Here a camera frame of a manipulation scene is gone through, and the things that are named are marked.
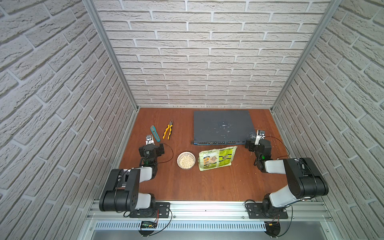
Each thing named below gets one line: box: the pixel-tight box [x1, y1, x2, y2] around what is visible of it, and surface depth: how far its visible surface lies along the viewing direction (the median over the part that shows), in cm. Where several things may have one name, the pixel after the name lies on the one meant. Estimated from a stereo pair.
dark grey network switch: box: [191, 110, 257, 145], surface depth 105 cm
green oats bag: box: [198, 146, 238, 172], surface depth 80 cm
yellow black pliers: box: [162, 119, 174, 140], surface depth 108 cm
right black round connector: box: [264, 221, 281, 238], surface depth 72 cm
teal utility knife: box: [150, 125, 161, 143], surface depth 105 cm
